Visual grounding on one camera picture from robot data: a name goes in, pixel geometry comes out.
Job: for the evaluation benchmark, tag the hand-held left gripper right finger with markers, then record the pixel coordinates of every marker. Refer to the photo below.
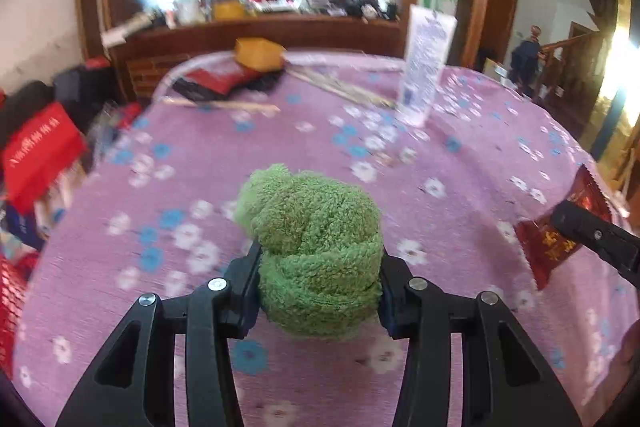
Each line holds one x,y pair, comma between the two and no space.
393,307

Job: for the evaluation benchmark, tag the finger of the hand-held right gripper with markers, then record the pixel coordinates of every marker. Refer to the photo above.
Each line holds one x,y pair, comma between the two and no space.
595,234

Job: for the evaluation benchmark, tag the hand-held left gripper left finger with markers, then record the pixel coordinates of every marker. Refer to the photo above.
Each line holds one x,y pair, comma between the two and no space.
245,297

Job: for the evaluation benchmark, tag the red candy wrapper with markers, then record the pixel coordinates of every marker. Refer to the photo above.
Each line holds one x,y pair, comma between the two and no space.
550,252

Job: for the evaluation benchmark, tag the green towel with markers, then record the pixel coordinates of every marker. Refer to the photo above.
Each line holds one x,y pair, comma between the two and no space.
315,247

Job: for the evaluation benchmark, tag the purple floral tablecloth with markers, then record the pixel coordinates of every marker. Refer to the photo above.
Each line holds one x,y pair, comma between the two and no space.
450,167

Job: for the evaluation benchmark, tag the wooden stair railing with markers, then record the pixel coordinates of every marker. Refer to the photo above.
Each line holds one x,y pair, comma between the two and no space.
570,67

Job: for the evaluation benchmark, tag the dark jacket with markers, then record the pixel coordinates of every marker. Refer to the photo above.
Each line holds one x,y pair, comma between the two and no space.
526,57

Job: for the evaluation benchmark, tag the wooden chopsticks pair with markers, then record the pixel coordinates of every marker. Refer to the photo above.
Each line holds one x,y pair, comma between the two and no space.
220,105

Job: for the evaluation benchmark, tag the red and black packet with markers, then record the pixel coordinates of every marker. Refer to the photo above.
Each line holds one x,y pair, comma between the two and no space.
220,82

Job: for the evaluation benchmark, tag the wrapped chopsticks bundle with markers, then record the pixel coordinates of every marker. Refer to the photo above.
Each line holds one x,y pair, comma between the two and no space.
340,88

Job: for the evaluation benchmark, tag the brown wooden door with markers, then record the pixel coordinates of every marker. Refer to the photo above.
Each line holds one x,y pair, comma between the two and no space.
500,22

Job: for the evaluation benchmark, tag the red plastic basket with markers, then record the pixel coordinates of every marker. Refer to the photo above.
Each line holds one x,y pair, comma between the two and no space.
10,307

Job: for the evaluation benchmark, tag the white lotion tube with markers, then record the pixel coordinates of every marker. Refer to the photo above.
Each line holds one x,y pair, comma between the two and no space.
425,67

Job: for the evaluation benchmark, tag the yellow tape roll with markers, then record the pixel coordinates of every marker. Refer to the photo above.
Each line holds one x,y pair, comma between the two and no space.
259,54

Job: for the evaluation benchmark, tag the red gift bag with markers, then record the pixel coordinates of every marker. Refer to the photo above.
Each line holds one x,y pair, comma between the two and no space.
42,157

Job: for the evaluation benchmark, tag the wooden sideboard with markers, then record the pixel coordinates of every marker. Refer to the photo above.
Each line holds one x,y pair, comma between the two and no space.
250,29

